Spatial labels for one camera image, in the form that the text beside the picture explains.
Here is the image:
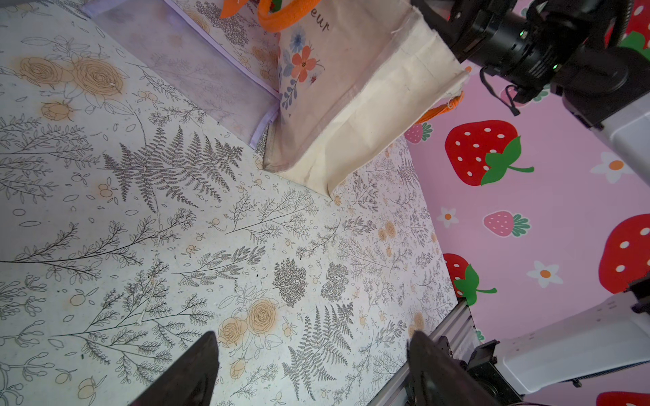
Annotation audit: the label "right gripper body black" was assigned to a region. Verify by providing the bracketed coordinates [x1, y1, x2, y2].
[413, 1, 649, 127]

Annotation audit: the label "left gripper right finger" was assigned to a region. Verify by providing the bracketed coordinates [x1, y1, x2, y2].
[407, 331, 499, 406]

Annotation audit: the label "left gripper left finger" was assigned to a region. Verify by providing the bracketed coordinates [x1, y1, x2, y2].
[130, 331, 219, 406]

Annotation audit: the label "beige canvas bag orange handles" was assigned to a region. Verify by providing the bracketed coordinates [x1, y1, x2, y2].
[192, 1, 468, 196]

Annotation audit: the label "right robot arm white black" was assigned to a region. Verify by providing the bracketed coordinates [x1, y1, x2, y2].
[406, 1, 649, 405]

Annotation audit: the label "purple mesh pouch back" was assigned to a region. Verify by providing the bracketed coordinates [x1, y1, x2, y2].
[82, 1, 279, 149]

